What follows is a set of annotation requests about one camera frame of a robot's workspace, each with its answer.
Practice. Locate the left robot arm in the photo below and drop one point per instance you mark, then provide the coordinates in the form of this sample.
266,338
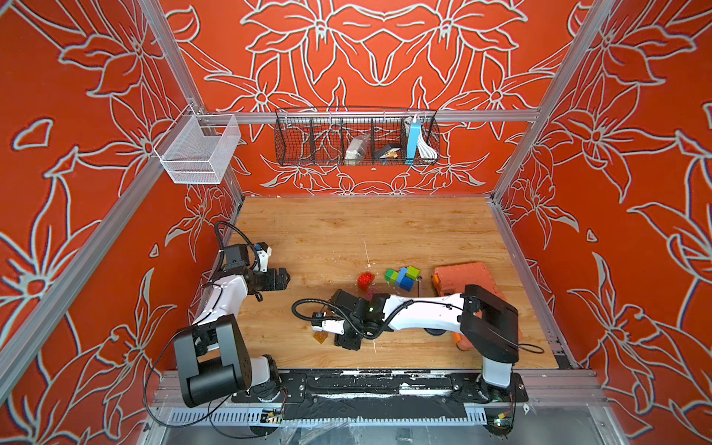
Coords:
212,358

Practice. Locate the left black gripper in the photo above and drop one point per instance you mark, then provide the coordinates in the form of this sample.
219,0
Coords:
268,285

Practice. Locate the clear bag in basket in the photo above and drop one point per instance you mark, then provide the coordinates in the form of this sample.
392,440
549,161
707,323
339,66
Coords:
356,150

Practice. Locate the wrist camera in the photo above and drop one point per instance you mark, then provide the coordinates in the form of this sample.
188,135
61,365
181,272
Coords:
329,326
262,252

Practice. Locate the red lego brick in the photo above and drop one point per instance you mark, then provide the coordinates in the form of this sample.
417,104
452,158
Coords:
365,281

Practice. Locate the brown lego plate left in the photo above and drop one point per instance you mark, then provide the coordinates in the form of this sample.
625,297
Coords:
321,337

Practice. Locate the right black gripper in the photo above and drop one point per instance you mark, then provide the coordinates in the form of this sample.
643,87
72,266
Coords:
339,341

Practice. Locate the clear plastic wall bin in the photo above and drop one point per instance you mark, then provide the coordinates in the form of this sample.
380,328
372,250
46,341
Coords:
197,153

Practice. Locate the dark blue round disc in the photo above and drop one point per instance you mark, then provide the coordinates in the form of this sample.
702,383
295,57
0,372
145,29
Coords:
435,332

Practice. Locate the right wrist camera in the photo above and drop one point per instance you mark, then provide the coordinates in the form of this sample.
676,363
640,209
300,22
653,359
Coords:
329,326

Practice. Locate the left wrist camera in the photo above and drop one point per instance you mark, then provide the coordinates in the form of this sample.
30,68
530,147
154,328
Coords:
262,252

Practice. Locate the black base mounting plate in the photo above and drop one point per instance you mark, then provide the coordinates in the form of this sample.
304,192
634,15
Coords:
390,398

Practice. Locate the black object in basket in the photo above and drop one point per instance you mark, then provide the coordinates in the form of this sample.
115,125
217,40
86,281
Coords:
387,153

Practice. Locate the dark blue lego brick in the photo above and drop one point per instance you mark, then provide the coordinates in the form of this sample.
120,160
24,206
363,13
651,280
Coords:
407,284

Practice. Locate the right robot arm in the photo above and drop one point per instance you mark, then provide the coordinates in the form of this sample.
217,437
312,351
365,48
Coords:
402,313

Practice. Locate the orange tool case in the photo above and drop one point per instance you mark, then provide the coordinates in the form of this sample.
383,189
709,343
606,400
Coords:
461,283

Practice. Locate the black wire wall basket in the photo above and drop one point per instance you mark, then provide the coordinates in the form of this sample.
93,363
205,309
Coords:
314,136

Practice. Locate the lime lego brick lone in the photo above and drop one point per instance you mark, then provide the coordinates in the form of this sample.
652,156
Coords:
412,273

